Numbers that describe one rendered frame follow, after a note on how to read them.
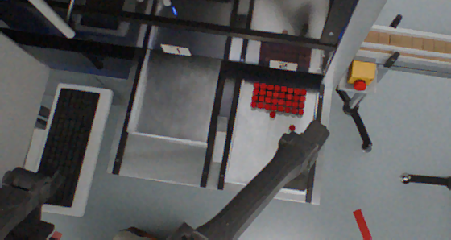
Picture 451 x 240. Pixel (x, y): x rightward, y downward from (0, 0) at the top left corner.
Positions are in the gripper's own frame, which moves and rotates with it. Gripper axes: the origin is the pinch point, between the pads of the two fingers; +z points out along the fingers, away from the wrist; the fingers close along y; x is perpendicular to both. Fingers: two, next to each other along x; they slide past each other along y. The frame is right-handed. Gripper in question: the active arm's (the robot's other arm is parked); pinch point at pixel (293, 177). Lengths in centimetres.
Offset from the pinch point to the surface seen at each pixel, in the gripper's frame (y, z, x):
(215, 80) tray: 33.3, 15.6, 29.7
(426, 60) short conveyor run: 49, 9, -41
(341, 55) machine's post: 33.4, -12.3, -8.5
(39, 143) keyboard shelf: 6, 27, 87
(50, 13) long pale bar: 24, -28, 65
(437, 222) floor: 15, 109, -83
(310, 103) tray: 30.4, 16.5, -3.6
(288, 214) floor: 8, 109, -6
